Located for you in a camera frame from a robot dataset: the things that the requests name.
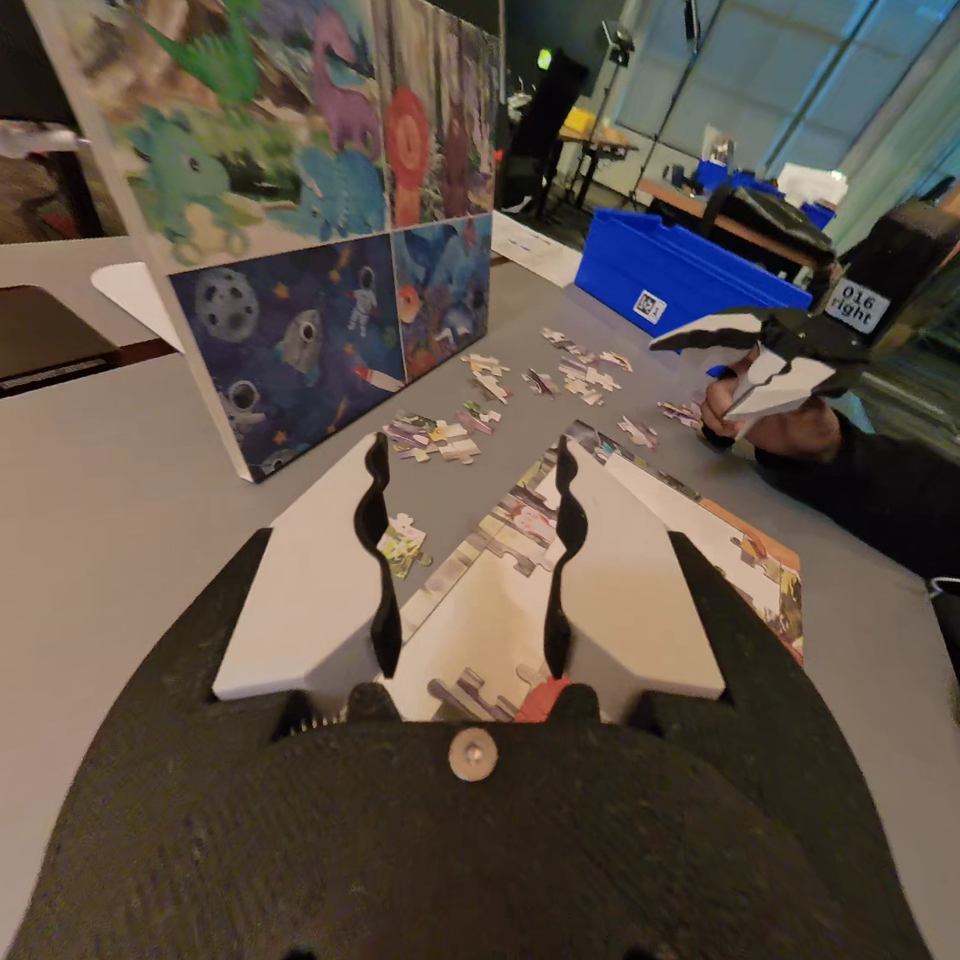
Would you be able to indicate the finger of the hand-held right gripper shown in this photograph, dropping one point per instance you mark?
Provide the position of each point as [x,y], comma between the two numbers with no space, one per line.
[772,382]
[720,330]

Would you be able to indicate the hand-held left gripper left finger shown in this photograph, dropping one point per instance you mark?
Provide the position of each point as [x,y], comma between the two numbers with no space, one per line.
[300,600]

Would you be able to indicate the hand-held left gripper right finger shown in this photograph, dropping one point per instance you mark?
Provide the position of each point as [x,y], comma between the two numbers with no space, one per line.
[645,615]

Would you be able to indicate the animal jigsaw puzzle board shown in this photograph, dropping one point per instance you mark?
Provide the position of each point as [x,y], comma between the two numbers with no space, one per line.
[697,517]

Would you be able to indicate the puzzle pieces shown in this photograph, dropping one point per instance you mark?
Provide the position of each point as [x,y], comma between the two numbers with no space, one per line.
[450,446]

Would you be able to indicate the person's right forearm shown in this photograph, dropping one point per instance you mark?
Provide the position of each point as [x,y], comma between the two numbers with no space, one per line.
[885,495]

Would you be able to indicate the person's right hand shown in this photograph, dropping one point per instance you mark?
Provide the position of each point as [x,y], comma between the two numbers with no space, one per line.
[795,431]

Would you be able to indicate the blue plastic bin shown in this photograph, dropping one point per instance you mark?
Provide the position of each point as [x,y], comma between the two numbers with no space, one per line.
[637,255]

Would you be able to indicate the black bag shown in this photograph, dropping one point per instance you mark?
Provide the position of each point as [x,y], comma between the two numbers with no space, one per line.
[772,217]

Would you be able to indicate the long wooden table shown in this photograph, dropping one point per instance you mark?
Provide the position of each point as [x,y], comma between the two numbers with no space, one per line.
[675,191]

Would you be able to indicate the small blue storage bin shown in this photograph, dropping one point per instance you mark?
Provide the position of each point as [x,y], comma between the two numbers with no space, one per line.
[720,176]

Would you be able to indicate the printed paper sheet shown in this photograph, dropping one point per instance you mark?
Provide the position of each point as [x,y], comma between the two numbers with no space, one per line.
[540,251]

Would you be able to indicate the small wooden table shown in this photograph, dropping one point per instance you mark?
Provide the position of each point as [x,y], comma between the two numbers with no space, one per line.
[600,142]

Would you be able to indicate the yellow box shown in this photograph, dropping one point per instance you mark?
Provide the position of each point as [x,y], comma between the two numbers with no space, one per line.
[585,120]

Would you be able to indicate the white display board stand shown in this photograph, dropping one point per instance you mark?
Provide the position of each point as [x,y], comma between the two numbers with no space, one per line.
[135,296]

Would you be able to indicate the black camera tripod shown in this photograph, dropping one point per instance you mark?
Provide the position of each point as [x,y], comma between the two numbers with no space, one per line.
[619,52]

